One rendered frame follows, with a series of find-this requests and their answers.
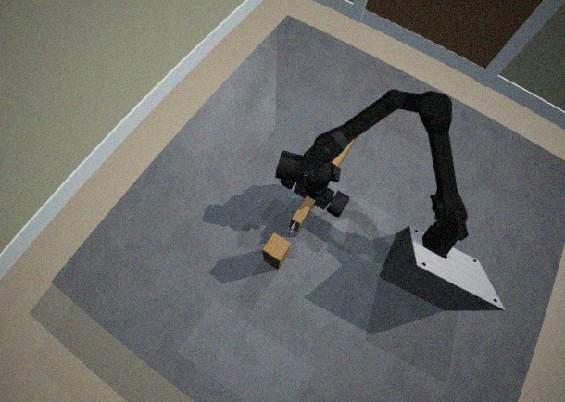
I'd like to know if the tan wooden board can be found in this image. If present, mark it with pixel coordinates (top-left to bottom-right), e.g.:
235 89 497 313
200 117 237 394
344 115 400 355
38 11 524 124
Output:
289 137 358 235

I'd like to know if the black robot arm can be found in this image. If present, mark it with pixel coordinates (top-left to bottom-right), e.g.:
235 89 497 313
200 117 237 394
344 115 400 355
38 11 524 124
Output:
275 89 468 259

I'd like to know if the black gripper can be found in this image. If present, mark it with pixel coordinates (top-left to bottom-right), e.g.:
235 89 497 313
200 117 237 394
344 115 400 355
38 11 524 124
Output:
281 176 350 218

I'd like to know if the dark brown wooden post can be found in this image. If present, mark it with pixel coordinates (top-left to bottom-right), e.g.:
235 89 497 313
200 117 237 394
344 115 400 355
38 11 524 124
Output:
262 233 291 270

